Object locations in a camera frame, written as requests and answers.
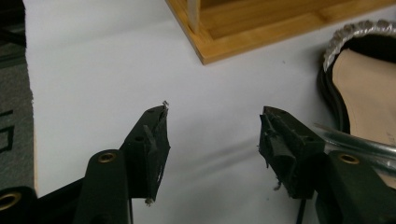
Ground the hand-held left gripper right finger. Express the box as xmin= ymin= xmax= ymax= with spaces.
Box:
xmin=258 ymin=105 xmax=326 ymax=200

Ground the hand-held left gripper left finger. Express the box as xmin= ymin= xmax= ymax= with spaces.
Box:
xmin=120 ymin=104 xmax=172 ymax=206

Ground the black silver-strap heeled sandal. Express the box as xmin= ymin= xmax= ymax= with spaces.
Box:
xmin=313 ymin=19 xmax=396 ymax=190

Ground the wooden shoe rack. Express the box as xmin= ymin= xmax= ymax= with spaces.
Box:
xmin=164 ymin=0 xmax=396 ymax=65

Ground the white foam board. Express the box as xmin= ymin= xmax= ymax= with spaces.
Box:
xmin=22 ymin=0 xmax=396 ymax=224

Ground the floor outlet cover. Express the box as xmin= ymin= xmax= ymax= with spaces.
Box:
xmin=0 ymin=109 xmax=15 ymax=154

